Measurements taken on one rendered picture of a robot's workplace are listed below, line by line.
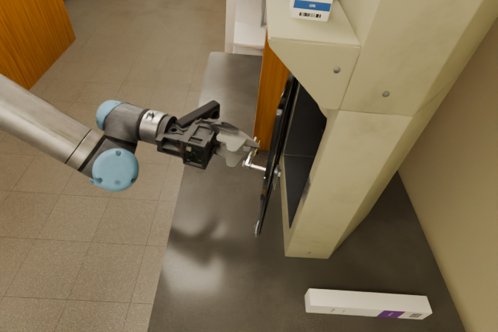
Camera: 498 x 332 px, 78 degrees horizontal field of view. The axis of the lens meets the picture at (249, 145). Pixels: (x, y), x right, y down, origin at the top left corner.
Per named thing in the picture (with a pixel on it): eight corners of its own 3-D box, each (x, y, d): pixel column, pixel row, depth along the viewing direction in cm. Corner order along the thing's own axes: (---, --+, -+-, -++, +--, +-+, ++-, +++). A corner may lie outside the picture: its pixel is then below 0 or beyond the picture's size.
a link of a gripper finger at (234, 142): (253, 162, 63) (211, 153, 64) (260, 144, 67) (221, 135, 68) (253, 152, 60) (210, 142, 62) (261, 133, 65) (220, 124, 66)
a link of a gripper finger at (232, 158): (250, 177, 66) (210, 164, 67) (257, 158, 70) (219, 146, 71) (253, 168, 64) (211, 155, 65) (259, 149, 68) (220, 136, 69)
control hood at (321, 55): (311, 18, 67) (322, -33, 60) (339, 111, 44) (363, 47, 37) (259, 13, 66) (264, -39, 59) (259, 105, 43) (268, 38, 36)
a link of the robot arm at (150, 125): (158, 127, 74) (153, 101, 69) (176, 132, 74) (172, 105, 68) (142, 148, 69) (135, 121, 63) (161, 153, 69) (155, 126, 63)
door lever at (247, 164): (275, 147, 69) (276, 138, 68) (265, 178, 63) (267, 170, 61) (252, 141, 70) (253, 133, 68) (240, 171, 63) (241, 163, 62)
